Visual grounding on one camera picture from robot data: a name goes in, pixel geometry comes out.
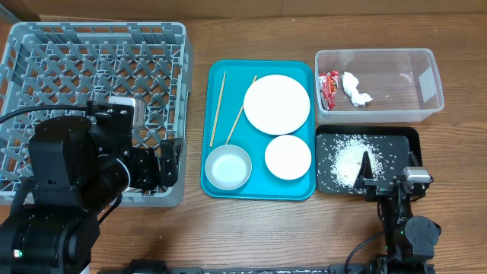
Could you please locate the pile of rice grains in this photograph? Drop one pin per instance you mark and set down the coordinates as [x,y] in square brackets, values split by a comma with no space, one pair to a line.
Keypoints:
[340,158]

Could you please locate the wooden chopstick right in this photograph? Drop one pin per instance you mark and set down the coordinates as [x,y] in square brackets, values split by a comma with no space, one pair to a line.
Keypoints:
[237,118]

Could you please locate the grey bowl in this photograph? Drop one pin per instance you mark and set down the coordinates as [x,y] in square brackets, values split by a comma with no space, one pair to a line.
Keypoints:
[228,167]

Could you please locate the black waste tray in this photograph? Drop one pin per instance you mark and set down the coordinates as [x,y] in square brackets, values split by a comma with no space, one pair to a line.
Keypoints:
[395,142]

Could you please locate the white tissue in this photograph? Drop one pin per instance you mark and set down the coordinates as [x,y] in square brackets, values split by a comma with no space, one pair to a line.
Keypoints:
[350,87]

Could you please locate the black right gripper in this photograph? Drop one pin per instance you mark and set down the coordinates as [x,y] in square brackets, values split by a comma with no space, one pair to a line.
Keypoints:
[378,188]

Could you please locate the white bowl with rice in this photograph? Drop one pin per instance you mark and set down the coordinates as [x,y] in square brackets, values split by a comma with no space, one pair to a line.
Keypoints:
[288,157]

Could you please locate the wooden chopstick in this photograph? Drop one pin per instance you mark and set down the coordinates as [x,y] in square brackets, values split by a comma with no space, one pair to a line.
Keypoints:
[215,124]
[237,118]

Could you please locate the wooden chopstick left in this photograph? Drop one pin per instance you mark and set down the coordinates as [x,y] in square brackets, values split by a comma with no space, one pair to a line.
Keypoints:
[215,124]

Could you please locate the grey dish rack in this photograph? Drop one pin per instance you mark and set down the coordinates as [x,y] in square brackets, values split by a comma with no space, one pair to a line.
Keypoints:
[55,68]

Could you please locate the white round plate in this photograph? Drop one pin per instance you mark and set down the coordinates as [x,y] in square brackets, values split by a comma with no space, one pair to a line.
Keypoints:
[276,104]

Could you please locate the red snack wrapper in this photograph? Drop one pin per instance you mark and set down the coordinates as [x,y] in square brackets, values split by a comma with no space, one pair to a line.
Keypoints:
[328,86]

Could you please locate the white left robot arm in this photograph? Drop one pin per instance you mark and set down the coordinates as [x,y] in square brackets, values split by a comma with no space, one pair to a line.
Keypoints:
[82,162]

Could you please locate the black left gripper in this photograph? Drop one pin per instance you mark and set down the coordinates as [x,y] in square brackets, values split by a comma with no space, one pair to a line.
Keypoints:
[148,176]

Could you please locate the clear plastic bin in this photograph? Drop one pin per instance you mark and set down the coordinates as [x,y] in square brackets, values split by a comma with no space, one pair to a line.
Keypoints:
[405,85]

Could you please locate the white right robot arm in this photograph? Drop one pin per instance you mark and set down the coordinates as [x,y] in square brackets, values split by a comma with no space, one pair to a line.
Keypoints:
[409,239]

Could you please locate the teal plastic tray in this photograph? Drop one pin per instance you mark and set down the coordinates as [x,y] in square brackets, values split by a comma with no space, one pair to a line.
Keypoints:
[262,184]

